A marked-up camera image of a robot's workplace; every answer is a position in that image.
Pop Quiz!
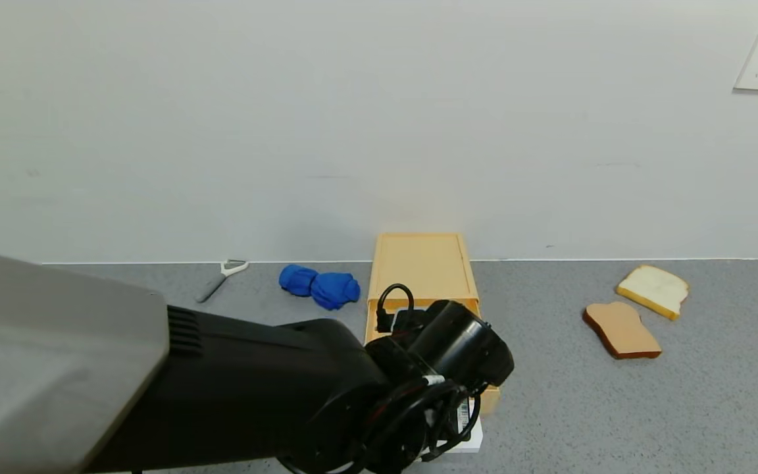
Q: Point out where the yellow drawer with white handle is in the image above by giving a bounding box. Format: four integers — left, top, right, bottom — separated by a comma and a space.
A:
363, 298, 503, 454

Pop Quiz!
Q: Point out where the white bread slice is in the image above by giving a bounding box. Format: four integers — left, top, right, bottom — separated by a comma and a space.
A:
615, 265, 690, 322

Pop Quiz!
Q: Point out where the black camera cable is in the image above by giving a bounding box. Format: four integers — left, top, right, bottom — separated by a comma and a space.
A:
376, 283, 415, 334

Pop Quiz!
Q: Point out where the crumpled blue cloth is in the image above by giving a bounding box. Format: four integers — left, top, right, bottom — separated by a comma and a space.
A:
279, 265, 361, 311

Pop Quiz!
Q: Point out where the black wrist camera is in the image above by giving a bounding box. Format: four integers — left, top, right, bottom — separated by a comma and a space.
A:
390, 307, 430, 334

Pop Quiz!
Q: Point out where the grey handled white peeler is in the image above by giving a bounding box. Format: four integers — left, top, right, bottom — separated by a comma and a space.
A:
196, 259, 249, 304

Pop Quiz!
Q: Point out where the brown toast slice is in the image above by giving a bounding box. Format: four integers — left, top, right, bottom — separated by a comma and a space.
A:
582, 302, 663, 360

